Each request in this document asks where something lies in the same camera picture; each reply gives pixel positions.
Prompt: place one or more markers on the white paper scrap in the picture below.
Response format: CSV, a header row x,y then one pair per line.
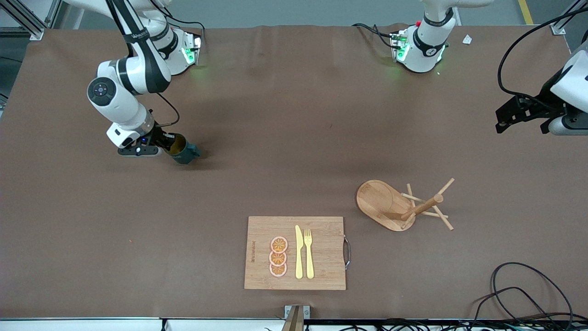
x,y
467,39

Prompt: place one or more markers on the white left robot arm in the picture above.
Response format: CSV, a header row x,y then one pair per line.
x,y
427,46

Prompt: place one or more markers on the dark teal ribbed mug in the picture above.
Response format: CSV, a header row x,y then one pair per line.
x,y
186,154

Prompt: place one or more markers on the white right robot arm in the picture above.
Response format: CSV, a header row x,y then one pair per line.
x,y
119,101

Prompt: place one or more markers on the yellow plastic knife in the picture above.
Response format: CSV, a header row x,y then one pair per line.
x,y
299,257

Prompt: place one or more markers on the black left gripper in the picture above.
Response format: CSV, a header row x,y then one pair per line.
x,y
545,102

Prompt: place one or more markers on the wooden mug tree rack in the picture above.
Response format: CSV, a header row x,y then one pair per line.
x,y
376,202

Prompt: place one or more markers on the yellow plastic fork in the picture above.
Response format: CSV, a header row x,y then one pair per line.
x,y
309,262

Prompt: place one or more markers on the aluminium frame post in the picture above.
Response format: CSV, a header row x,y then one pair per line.
x,y
562,25
27,20

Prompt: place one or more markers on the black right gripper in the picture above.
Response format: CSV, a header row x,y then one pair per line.
x,y
160,136

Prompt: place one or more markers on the toy orange slice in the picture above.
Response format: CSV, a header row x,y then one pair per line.
x,y
279,244

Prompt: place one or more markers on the bamboo cutting board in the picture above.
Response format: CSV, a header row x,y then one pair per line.
x,y
326,257

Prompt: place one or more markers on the metal table edge bracket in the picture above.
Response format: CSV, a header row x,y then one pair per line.
x,y
296,317

